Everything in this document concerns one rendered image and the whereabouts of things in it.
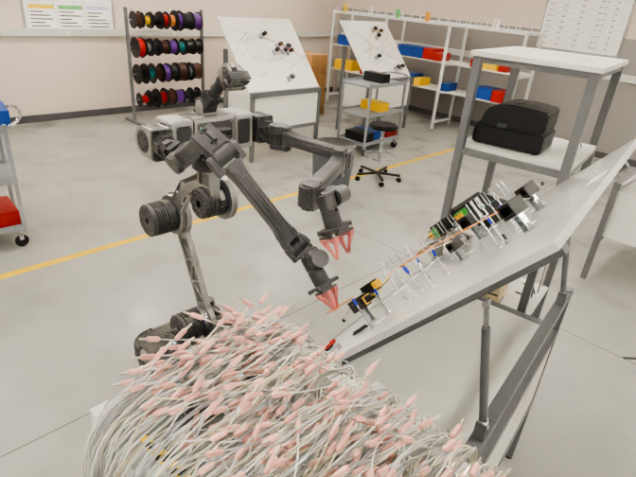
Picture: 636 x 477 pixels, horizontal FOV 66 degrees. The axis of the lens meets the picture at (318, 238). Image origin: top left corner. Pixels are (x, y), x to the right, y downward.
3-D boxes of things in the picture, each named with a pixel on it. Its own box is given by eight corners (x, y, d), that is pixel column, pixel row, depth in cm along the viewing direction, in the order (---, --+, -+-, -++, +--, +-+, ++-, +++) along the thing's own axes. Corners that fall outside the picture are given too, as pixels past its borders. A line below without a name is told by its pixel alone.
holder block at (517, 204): (554, 212, 124) (532, 184, 125) (529, 232, 119) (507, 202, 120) (540, 220, 128) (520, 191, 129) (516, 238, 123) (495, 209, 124)
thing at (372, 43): (405, 128, 864) (421, 26, 790) (362, 137, 785) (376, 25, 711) (372, 119, 907) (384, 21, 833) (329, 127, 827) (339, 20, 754)
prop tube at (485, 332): (474, 430, 130) (477, 327, 120) (478, 424, 132) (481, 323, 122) (486, 434, 128) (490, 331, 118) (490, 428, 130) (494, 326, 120)
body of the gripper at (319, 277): (341, 279, 166) (330, 260, 166) (321, 292, 159) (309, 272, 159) (328, 284, 171) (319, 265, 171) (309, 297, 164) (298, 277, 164)
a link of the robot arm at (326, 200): (310, 195, 150) (326, 191, 146) (324, 188, 155) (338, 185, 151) (317, 216, 151) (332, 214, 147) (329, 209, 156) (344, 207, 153)
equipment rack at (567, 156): (402, 388, 286) (471, 49, 204) (446, 340, 330) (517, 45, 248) (486, 434, 260) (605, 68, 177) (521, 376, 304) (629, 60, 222)
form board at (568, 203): (432, 265, 243) (431, 262, 243) (643, 139, 174) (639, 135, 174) (271, 396, 157) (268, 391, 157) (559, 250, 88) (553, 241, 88)
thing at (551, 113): (469, 141, 224) (479, 98, 216) (486, 133, 242) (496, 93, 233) (538, 157, 209) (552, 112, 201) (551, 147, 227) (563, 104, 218)
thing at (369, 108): (362, 157, 688) (372, 77, 640) (335, 149, 717) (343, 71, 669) (402, 146, 755) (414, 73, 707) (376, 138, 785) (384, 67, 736)
